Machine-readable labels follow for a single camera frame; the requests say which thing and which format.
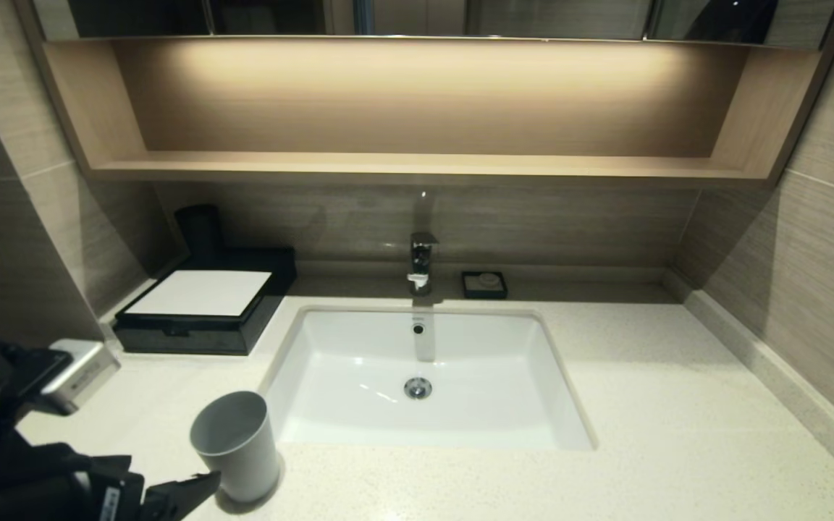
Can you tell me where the grey plastic cup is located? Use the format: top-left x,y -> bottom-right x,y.
190,391 -> 282,504

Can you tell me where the black drawer box white top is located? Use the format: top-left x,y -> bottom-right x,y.
111,246 -> 298,357

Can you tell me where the white ceramic sink basin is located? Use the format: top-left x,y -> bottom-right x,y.
261,305 -> 597,451

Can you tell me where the black cup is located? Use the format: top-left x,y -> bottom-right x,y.
174,205 -> 224,268

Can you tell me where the chrome faucet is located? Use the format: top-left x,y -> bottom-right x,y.
408,232 -> 441,296

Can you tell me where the black soap dish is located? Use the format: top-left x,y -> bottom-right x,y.
461,271 -> 508,300

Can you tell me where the mirror cabinet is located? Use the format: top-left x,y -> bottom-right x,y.
33,0 -> 834,51

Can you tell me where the wooden wall shelf niche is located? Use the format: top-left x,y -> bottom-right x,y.
17,36 -> 834,190

